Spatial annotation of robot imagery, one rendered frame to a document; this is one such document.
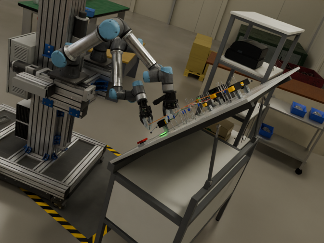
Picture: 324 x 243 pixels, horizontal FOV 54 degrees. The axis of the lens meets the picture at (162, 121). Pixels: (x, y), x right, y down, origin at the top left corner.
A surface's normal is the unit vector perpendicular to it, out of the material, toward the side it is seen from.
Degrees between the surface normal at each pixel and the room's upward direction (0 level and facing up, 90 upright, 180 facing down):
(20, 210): 0
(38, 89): 90
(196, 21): 90
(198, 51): 90
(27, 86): 90
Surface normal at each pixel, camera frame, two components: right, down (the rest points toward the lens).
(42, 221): 0.26, -0.85
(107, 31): -0.12, 0.36
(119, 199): -0.55, 0.26
